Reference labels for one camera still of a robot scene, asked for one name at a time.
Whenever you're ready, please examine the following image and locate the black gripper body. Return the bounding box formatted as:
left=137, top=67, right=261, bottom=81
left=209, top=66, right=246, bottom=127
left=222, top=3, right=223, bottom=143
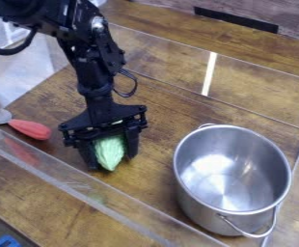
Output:
left=58, top=94, right=147, bottom=147

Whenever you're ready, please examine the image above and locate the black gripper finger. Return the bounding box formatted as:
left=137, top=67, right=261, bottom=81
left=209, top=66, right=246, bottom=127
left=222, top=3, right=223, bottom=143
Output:
left=77, top=141, right=99, bottom=171
left=126, top=126, right=139, bottom=158

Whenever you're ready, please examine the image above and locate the green bitter gourd toy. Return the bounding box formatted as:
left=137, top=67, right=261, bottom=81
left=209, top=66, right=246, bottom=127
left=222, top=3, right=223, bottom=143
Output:
left=94, top=134, right=126, bottom=172

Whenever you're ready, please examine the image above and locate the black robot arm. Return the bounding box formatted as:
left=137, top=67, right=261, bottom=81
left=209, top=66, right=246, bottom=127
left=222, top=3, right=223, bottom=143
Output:
left=0, top=0, right=147, bottom=171

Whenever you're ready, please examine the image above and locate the silver metal pot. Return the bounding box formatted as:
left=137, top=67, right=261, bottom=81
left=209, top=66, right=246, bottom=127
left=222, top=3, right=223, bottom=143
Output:
left=173, top=123, right=293, bottom=238

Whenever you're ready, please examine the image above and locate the blue object at corner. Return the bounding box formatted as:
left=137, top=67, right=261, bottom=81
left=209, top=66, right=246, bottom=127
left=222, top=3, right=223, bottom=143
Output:
left=0, top=235, right=22, bottom=247

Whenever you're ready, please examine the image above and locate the clear acrylic barrier panel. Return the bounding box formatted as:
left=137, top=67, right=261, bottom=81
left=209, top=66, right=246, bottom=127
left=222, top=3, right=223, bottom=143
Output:
left=0, top=129, right=229, bottom=247

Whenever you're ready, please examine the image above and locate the red handled metal spatula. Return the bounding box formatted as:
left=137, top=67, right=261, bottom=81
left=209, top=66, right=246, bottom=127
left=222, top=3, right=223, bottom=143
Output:
left=0, top=109, right=53, bottom=140

